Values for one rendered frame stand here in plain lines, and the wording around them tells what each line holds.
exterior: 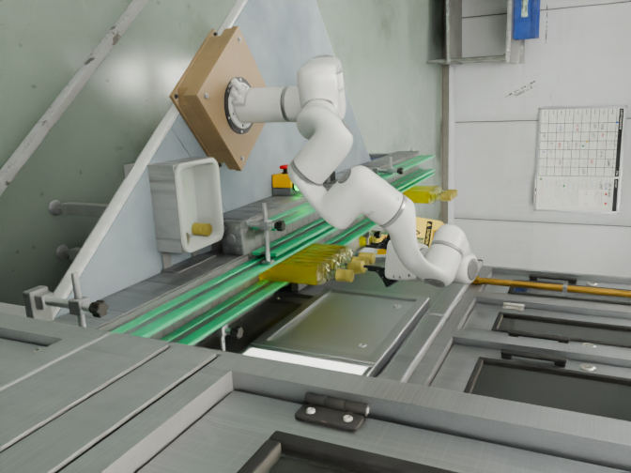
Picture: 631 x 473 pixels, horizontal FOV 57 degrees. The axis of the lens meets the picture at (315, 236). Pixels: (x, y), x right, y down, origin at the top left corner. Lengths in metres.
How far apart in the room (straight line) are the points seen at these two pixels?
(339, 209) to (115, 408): 0.76
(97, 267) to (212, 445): 0.92
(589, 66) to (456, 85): 1.44
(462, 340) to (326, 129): 0.69
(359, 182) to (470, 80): 6.28
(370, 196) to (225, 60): 0.64
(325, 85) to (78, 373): 0.94
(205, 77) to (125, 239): 0.46
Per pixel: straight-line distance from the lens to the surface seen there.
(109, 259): 1.42
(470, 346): 1.59
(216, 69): 1.60
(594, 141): 7.31
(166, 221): 1.50
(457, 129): 7.48
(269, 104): 1.58
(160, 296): 1.37
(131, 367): 0.64
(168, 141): 1.57
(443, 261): 1.30
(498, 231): 7.58
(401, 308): 1.72
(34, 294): 1.15
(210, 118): 1.57
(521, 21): 6.74
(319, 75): 1.39
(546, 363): 1.54
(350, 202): 1.20
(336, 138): 1.23
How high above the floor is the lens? 1.75
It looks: 25 degrees down
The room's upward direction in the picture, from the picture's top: 94 degrees clockwise
